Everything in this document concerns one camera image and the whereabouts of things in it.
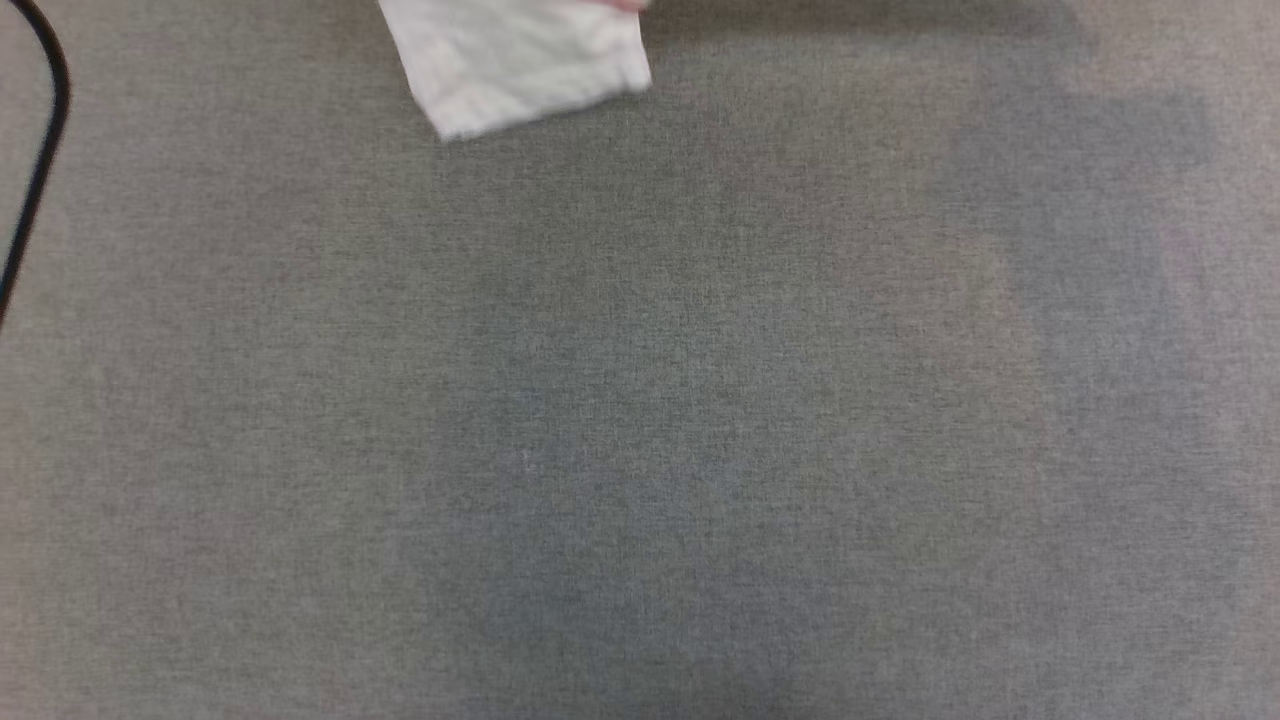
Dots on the red and white shirt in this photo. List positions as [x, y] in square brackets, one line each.
[510, 60]

